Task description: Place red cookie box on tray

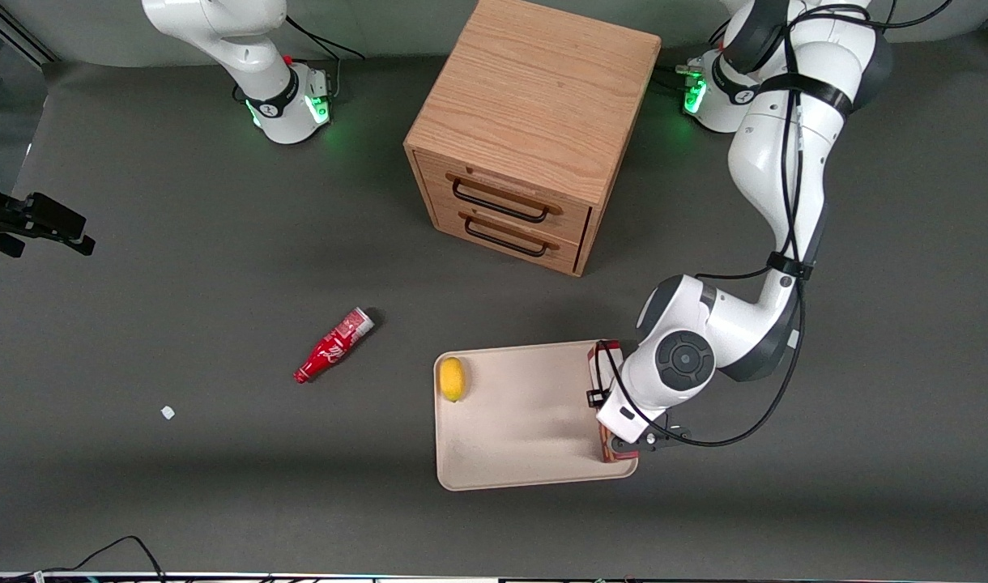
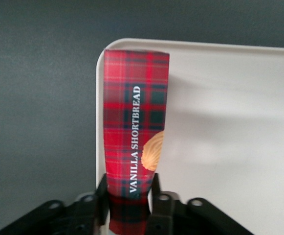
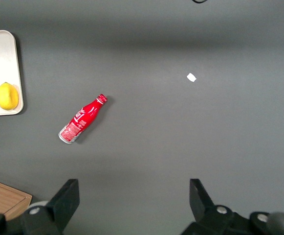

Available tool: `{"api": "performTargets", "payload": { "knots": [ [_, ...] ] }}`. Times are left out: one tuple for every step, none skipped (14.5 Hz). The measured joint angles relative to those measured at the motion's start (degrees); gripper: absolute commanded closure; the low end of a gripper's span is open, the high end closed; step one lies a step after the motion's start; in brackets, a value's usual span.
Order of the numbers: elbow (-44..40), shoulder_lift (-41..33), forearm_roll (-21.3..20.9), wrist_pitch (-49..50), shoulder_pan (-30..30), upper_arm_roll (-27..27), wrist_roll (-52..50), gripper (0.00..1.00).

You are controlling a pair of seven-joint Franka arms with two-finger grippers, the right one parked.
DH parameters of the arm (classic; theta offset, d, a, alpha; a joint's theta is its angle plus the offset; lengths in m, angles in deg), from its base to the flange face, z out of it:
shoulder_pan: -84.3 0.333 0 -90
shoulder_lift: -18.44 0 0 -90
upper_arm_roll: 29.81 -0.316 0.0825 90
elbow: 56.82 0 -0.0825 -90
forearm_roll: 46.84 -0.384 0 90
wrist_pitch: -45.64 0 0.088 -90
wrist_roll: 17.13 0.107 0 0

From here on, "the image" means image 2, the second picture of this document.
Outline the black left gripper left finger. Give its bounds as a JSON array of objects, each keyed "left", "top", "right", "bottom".
[{"left": 68, "top": 172, "right": 112, "bottom": 235}]

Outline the red tartan shortbread cookie box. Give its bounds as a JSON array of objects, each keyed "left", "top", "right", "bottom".
[{"left": 103, "top": 48, "right": 170, "bottom": 234}]

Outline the beige plastic tray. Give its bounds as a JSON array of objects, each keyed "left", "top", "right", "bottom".
[{"left": 95, "top": 37, "right": 284, "bottom": 235}]

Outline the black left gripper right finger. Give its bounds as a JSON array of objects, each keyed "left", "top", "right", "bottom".
[{"left": 147, "top": 172, "right": 182, "bottom": 235}]

